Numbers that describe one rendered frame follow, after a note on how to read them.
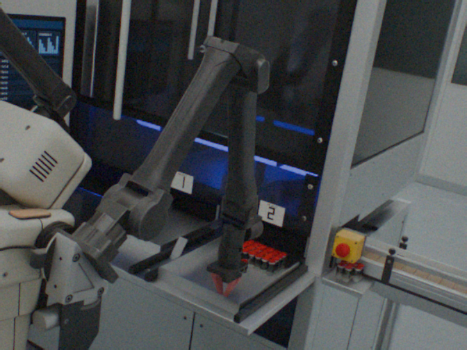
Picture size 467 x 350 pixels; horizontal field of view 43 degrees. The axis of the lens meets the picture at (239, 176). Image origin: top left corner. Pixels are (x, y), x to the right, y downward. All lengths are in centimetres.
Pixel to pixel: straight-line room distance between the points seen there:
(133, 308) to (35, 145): 129
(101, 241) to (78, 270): 6
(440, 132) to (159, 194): 540
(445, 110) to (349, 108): 468
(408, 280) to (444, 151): 459
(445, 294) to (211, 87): 100
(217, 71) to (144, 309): 129
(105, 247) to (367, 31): 93
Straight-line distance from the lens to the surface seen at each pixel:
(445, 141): 636
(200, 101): 114
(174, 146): 112
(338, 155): 170
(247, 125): 130
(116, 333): 241
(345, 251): 172
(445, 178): 643
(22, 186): 110
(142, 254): 178
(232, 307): 154
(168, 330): 223
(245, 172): 137
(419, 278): 185
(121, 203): 111
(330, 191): 173
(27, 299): 124
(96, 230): 106
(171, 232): 194
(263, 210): 184
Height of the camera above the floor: 167
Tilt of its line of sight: 18 degrees down
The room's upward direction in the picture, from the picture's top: 9 degrees clockwise
